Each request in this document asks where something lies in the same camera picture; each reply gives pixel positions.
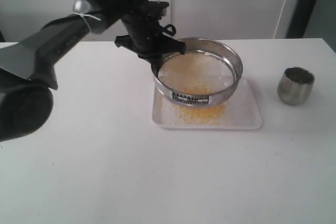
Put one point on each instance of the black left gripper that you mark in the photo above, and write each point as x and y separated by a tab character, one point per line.
149	40

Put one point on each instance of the yellow and white grain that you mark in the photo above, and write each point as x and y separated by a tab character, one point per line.
196	73

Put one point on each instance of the round steel mesh sieve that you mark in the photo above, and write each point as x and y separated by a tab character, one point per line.
212	48

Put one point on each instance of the stainless steel cup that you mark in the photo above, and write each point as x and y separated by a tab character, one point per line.
295	85

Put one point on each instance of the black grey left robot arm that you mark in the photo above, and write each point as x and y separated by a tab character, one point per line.
27	67

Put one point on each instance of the yellow breadcrumbs pile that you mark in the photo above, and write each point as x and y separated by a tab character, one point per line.
170	115

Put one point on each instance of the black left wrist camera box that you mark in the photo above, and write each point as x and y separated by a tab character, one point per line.
156	9

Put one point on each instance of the dark vertical post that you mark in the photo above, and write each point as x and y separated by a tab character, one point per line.
300	19

